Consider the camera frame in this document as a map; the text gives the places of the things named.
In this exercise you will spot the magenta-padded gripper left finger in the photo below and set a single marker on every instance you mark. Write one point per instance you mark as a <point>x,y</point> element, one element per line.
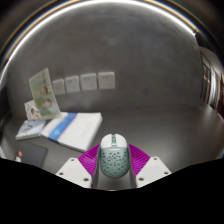
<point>75,171</point>

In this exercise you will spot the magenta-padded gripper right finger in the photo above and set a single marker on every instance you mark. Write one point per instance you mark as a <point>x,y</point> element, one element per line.
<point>153,170</point>

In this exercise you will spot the white and green computer mouse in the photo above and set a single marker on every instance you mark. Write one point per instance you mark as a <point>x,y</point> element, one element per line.
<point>114,160</point>

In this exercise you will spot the white book with blue band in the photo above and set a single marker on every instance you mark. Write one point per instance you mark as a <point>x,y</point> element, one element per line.
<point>78,131</point>

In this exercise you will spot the thin grey booklet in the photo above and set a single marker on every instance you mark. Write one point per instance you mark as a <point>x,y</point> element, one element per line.
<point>30,129</point>

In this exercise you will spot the small white colourful card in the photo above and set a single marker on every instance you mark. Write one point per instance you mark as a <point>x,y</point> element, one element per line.
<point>31,110</point>

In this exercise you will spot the green printed leaflet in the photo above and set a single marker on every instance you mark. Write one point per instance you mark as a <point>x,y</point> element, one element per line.
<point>43,93</point>

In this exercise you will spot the dark-framed glass partition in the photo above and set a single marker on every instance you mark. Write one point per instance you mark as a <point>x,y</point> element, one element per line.
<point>211,83</point>

